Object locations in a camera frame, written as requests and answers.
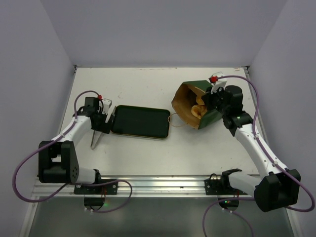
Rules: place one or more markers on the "metal tongs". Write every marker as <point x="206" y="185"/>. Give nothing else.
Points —
<point x="95" y="140"/>

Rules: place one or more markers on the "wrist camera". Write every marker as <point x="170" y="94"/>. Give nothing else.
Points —
<point x="105" y="105"/>
<point x="217" y="81"/>

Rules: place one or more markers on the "green paper bag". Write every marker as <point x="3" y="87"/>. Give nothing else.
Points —
<point x="189" y="106"/>

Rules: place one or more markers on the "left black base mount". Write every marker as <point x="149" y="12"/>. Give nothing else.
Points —
<point x="94" y="196"/>

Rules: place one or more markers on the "dark green tray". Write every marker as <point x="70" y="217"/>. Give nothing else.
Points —
<point x="141" y="122"/>

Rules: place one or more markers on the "round glazed pastry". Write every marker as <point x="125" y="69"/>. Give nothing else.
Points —
<point x="198" y="111"/>

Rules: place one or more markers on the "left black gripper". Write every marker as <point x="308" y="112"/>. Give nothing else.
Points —
<point x="104" y="127"/>

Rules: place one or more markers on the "aluminium rail frame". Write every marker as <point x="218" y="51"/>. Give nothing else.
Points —
<point x="145" y="167"/>

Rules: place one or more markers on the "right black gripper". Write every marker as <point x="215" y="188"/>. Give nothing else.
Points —
<point x="213" y="98"/>

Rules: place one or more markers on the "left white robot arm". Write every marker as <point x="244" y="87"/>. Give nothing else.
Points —
<point x="58" y="162"/>

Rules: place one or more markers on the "small round bread roll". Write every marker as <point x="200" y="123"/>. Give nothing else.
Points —
<point x="199" y="101"/>

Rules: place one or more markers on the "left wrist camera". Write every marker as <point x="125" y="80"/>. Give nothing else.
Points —
<point x="105" y="105"/>

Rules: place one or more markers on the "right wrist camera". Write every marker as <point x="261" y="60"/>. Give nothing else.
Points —
<point x="217" y="81"/>

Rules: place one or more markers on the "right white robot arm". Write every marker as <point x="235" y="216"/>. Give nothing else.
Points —
<point x="276" y="187"/>

